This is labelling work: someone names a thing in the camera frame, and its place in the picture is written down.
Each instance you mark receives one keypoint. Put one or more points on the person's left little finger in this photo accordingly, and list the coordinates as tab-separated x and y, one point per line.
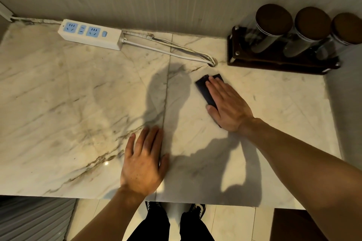
130	144

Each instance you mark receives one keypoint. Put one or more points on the person's left forearm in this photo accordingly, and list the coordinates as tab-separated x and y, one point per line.
113	218

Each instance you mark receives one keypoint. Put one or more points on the person's right thumb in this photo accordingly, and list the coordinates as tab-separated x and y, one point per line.
212	112

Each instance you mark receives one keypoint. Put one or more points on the person's left thumb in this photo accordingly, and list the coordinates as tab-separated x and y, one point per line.
165	164

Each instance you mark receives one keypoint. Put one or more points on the person's left middle finger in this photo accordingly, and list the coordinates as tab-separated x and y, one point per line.
150	140

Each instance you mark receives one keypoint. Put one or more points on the person's right forearm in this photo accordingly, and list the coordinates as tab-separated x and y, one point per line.
305	173

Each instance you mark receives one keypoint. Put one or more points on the white power strip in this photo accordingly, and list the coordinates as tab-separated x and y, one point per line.
90	34

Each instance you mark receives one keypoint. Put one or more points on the person's right shoe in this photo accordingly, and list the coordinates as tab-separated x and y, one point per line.
198	209

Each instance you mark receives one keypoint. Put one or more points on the person's right hand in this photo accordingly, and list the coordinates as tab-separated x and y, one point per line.
230	109

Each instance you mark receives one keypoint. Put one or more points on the black trousers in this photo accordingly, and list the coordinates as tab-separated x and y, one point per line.
154	228

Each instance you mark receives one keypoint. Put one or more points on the person's left shoe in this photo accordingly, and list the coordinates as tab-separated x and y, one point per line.
154	206

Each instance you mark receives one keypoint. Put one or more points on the white wall conduit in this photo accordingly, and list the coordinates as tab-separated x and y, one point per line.
5	12

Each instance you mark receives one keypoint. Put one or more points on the person's left hand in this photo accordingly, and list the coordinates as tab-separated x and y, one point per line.
140	171

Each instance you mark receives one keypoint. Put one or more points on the glass jar with brown lid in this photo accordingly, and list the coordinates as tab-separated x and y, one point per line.
273	20
346	29
311	24

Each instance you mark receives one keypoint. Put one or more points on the grey ribbed cabinet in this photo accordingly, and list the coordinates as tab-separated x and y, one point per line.
34	219

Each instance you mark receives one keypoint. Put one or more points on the dark wooden jar tray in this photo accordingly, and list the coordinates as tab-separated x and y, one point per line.
271	61

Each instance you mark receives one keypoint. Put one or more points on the dark blue cleaning cloth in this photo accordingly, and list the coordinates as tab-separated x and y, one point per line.
204	87

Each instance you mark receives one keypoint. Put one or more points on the person's shoe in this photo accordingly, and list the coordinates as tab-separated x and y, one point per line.
198	209
154	206

